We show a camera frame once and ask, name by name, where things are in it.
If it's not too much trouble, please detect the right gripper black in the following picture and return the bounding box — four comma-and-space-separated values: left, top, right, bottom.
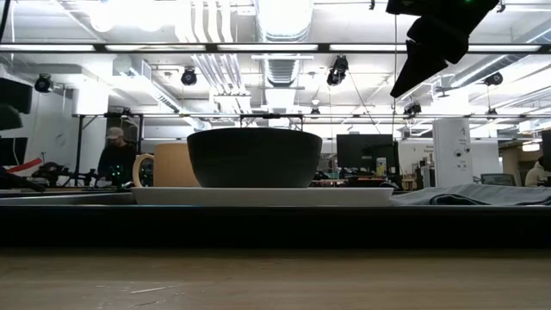
385, 0, 500, 99

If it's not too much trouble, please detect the grey cloth napkin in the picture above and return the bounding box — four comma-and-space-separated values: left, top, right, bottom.
390, 183, 551, 207

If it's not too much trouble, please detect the orange mug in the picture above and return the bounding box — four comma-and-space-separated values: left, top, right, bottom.
132, 142, 201, 189

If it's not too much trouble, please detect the black bowl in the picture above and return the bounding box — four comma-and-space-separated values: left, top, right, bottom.
186, 127, 324, 189

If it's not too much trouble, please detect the white round plate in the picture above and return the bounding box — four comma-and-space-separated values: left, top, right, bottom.
131, 186, 395, 207

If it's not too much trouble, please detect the black rectangular tray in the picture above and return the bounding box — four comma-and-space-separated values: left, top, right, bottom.
0, 191, 551, 250

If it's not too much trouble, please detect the black monitor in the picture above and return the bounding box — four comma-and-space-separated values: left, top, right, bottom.
0, 78, 34, 115
0, 136, 29, 167
336, 133, 395, 173

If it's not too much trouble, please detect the white pillar box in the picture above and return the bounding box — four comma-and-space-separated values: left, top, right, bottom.
432, 117, 474, 188

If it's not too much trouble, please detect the person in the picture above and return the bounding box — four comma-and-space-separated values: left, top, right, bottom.
96, 126, 139, 187
523, 155, 551, 189

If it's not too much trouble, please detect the black aluminium rig frame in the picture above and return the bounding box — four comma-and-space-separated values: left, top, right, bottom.
0, 41, 551, 54

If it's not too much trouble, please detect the white ventilation duct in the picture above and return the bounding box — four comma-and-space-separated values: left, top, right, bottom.
253, 0, 315, 88

